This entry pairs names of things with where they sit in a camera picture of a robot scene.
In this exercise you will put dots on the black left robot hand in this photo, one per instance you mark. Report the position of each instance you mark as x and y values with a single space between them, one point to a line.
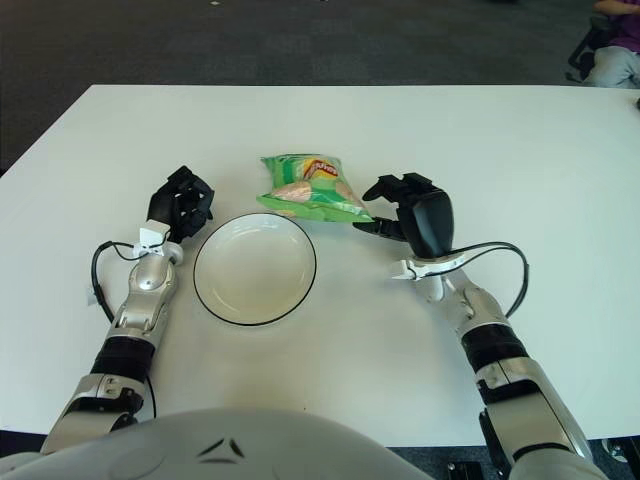
177 205

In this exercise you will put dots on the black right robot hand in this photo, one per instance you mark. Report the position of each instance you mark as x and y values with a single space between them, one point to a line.
430 220

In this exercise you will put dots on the green chips bag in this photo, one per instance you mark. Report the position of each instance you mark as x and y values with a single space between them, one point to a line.
310 195

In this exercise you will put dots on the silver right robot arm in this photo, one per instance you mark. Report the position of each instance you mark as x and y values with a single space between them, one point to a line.
500 340

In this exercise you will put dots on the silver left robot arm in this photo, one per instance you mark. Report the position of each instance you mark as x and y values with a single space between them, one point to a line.
147 280

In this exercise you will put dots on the white plate black rim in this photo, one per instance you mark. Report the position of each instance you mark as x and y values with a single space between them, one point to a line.
252 280

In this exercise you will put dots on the black office chair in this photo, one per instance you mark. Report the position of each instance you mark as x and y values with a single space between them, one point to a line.
582 47

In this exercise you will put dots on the person in purple shirt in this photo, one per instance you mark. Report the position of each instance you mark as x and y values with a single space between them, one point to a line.
612 65

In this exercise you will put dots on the grey robot torso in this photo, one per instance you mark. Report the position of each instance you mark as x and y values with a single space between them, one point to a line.
225 445

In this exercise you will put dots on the black stand foot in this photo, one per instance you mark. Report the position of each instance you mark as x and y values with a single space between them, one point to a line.
462 471

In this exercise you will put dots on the black chair caster wheel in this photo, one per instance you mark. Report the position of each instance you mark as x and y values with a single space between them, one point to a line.
617 446

